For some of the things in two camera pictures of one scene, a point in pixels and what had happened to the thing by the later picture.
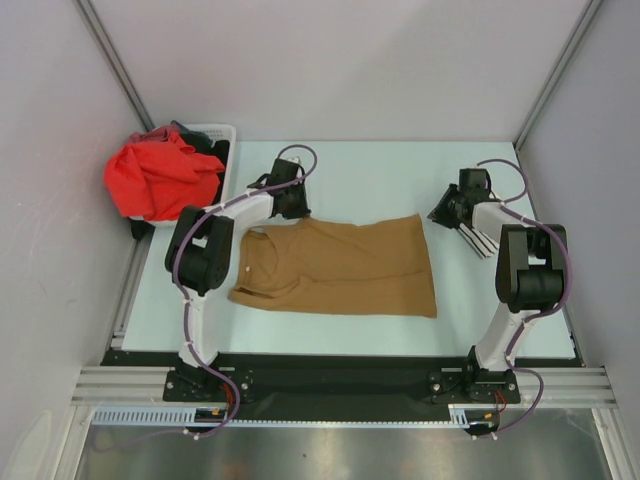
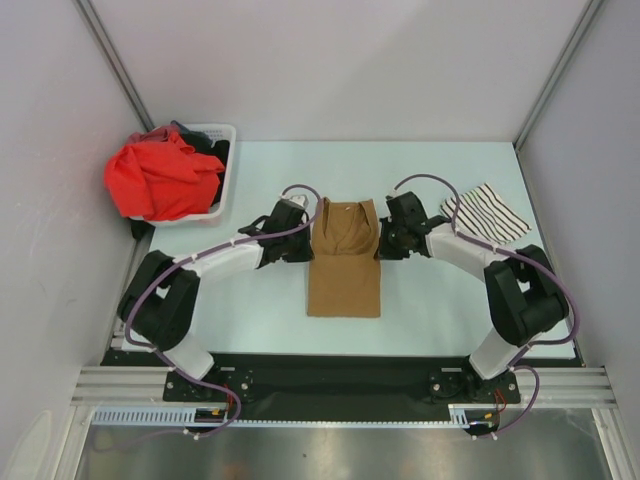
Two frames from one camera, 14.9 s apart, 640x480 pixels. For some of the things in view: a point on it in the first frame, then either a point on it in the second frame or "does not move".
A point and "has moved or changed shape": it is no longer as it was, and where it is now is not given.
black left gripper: (301, 211) to (305, 253)
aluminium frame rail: (541, 387) does not move
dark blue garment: (183, 129) does not move
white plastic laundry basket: (213, 132) does not move
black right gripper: (439, 213) to (385, 251)
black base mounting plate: (392, 382) does not move
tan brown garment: (376, 265) has moved or changed shape
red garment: (154, 175) does not move
